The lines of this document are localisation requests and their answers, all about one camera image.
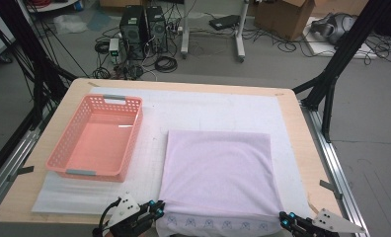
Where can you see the black computer tower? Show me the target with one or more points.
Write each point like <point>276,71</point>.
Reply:
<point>132,33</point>
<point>156,29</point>

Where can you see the black metal frame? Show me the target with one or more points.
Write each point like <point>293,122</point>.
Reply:
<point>345,49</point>
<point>39,65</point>

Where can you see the white floor board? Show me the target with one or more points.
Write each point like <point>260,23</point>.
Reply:
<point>318,47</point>

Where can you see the lavender printed garment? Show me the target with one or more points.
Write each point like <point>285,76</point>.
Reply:
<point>216,171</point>

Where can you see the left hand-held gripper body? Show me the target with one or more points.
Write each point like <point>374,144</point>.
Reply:
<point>131,227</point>

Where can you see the flat black device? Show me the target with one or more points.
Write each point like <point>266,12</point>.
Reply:
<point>224,22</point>

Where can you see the white grid mat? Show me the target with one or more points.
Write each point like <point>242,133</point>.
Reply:
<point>200,108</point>

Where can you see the grey and black headset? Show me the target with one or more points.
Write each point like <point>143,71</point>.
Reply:
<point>331,28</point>

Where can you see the person's left hand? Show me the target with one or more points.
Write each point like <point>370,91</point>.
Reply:
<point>107,235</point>

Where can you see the small white box green light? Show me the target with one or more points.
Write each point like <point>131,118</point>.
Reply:
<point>114,49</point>

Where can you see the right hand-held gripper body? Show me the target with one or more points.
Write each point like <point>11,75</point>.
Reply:
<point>328,220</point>

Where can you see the pink plastic basket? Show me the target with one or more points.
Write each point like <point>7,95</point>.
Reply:
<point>98,144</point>

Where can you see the clear plastic bag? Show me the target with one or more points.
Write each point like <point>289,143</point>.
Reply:
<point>68,23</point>

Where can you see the aluminium rail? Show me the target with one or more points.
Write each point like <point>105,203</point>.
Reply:
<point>353,210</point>
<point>22,149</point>

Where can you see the white metal stand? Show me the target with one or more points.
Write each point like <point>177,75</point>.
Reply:
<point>239,33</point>

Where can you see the brown cardboard box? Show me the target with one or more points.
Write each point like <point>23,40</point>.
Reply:
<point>282,19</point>

